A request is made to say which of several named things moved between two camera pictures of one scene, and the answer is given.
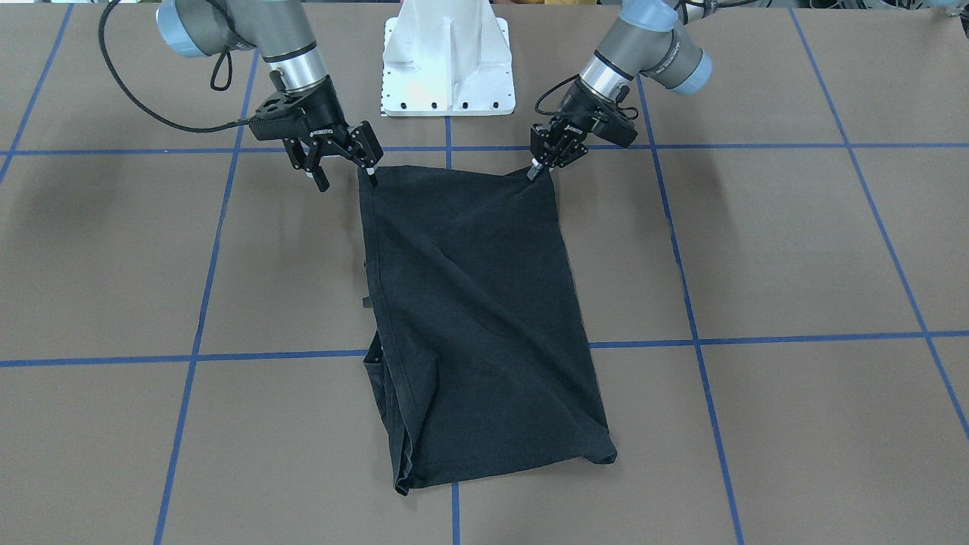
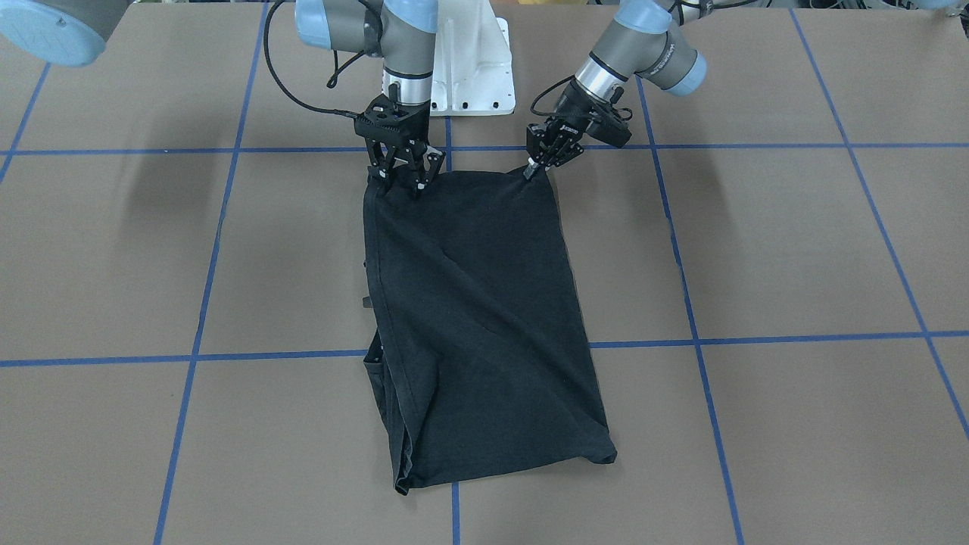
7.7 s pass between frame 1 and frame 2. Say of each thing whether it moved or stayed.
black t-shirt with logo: stayed
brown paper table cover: stayed
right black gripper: moved
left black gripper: stayed
